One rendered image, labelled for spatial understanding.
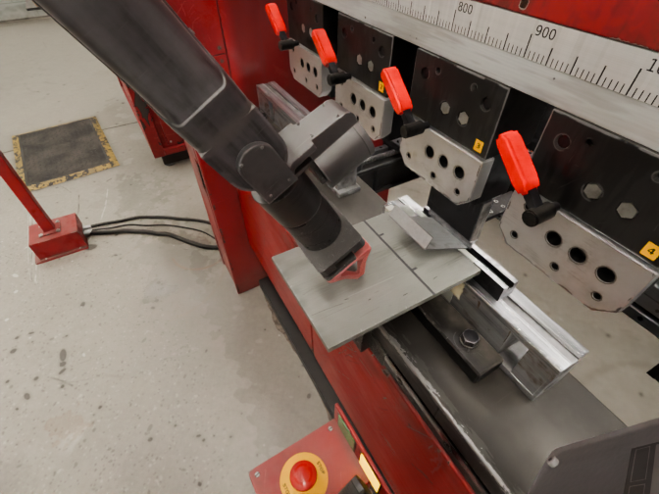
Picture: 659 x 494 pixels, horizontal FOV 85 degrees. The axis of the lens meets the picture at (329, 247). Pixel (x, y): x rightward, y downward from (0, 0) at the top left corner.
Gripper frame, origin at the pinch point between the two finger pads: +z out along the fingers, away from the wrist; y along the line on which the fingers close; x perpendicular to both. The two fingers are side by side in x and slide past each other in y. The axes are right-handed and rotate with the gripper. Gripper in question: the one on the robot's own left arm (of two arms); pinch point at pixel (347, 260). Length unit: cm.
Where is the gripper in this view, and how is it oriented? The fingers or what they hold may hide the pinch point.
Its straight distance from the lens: 51.7
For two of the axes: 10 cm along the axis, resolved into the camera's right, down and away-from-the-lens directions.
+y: -5.0, -6.3, 6.0
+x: -7.6, 6.4, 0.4
